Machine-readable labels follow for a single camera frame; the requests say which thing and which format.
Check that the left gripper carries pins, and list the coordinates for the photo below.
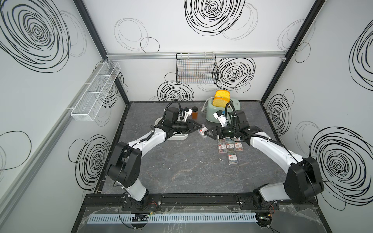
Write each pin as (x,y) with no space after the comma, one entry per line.
(189,125)

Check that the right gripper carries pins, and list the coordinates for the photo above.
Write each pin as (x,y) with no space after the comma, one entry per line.
(214,133)

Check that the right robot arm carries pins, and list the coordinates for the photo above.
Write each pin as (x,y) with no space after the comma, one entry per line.
(303,176)

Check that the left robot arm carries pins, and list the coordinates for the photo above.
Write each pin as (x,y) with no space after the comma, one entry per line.
(125,162)

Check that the mint green toaster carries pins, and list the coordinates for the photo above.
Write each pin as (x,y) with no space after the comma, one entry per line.
(210,109)

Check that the yellow toast slice front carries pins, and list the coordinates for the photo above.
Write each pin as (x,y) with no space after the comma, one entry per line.
(220,102)

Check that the yellow toast slice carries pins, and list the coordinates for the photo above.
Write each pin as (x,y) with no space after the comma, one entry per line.
(220,102)
(223,94)

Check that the yellow toast slice back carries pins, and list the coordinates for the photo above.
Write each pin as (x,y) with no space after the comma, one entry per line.
(223,94)

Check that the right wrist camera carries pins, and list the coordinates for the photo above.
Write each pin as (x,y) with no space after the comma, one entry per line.
(220,116)

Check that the black wire basket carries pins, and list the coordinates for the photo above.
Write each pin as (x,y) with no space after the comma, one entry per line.
(196,70)

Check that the white slotted cable duct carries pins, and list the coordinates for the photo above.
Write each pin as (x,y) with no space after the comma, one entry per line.
(172,218)

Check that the aluminium wall rail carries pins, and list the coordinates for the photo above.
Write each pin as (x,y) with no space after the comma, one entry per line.
(195,55)

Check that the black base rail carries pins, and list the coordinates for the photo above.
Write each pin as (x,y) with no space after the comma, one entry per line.
(244,201)

